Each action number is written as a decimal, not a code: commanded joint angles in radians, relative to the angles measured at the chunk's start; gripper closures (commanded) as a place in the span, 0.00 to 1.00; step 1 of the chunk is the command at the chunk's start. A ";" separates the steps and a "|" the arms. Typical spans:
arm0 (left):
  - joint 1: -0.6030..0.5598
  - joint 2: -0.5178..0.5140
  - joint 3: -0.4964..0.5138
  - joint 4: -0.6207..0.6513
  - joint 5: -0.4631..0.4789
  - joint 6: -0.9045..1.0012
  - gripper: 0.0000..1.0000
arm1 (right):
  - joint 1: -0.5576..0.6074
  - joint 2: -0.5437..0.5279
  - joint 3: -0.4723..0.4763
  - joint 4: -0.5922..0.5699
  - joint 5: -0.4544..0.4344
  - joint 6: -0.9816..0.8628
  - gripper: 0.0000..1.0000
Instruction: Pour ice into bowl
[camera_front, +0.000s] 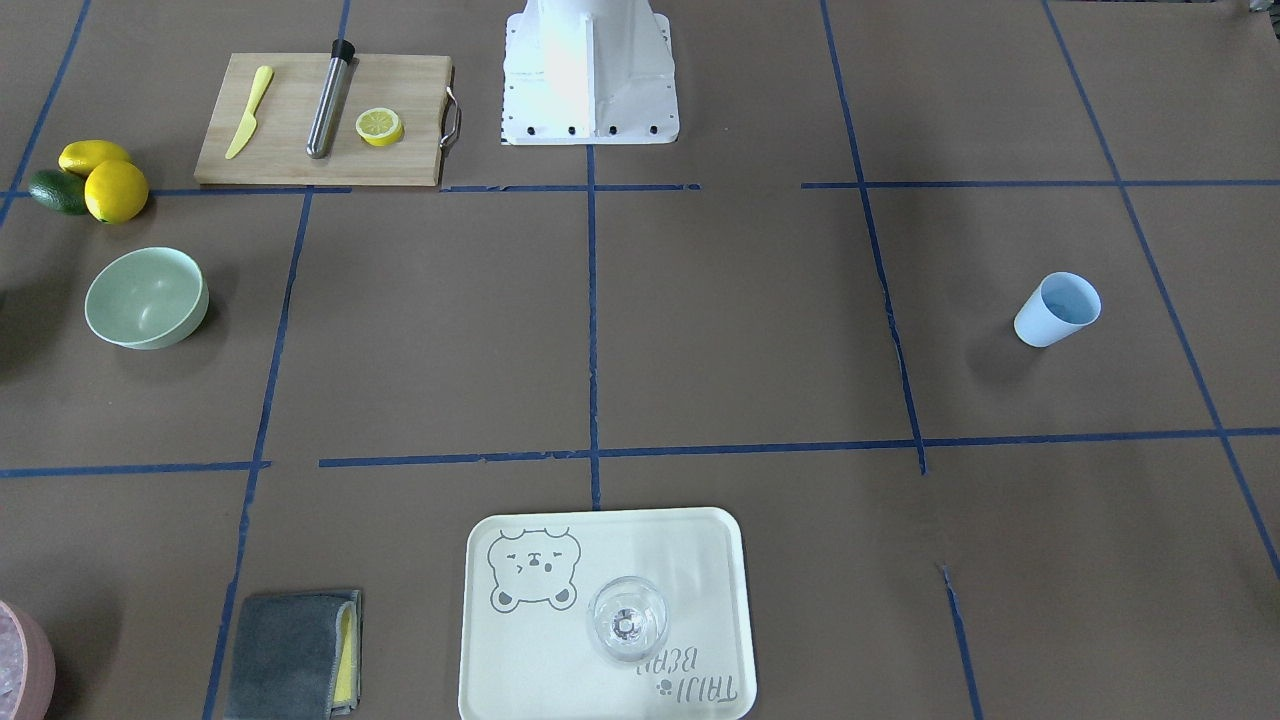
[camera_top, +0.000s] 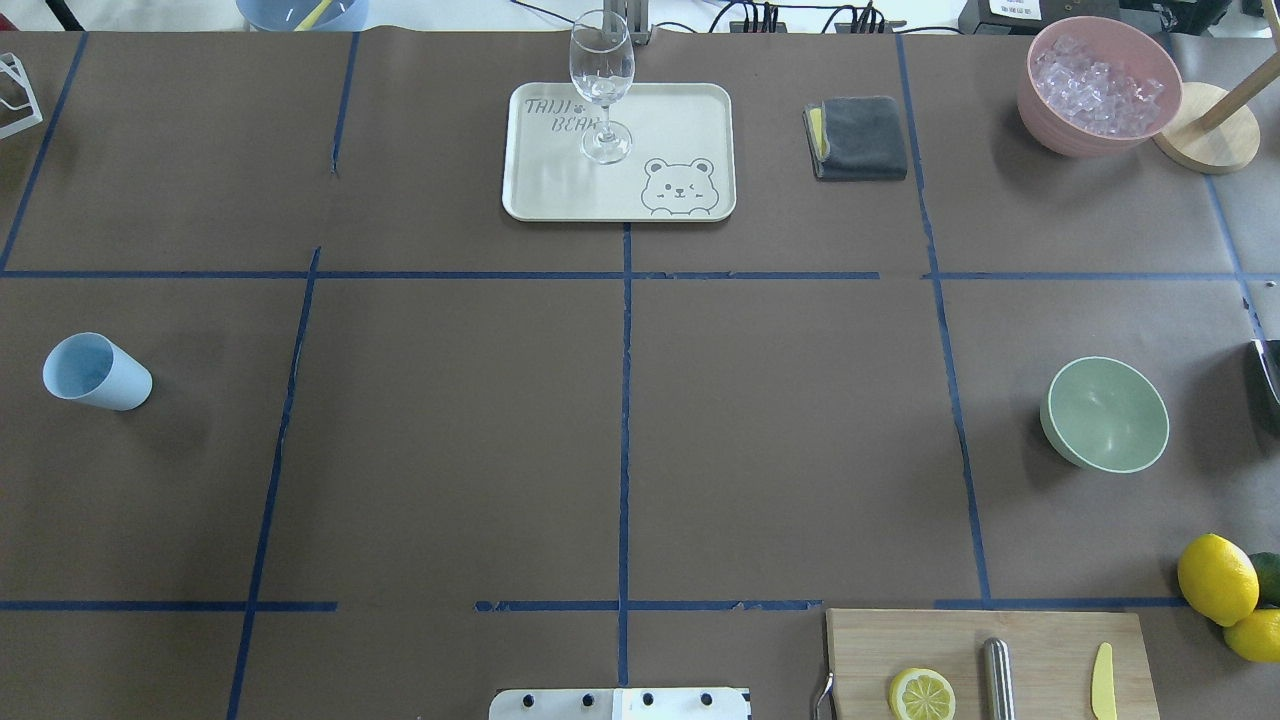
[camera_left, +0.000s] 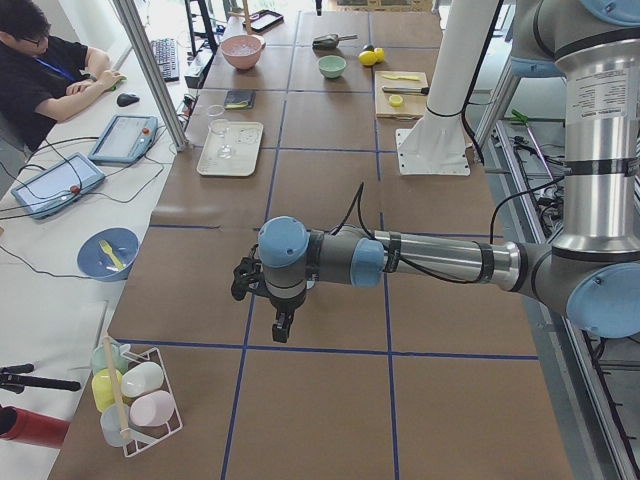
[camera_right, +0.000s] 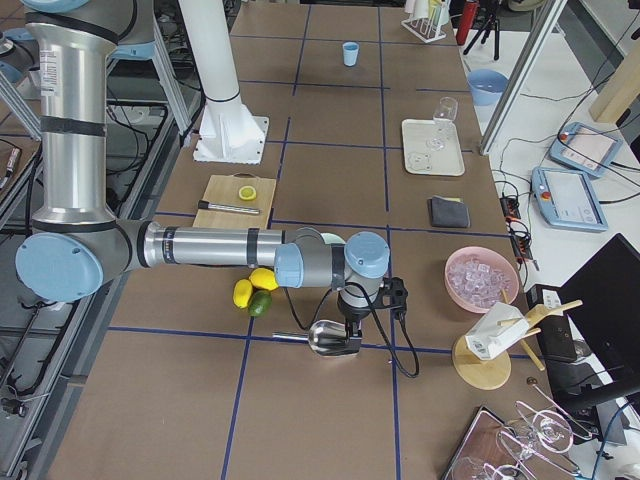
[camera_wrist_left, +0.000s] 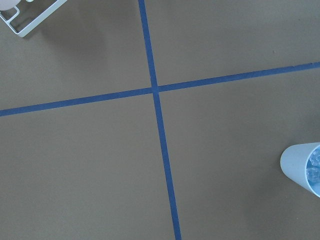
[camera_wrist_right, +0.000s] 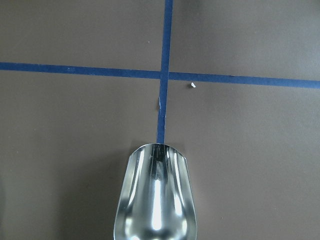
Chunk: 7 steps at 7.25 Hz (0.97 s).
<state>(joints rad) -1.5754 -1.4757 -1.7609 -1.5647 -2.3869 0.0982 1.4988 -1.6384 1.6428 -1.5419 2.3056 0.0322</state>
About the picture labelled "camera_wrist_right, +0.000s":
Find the metal ice scoop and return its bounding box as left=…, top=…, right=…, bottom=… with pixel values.
left=113, top=143, right=198, bottom=240

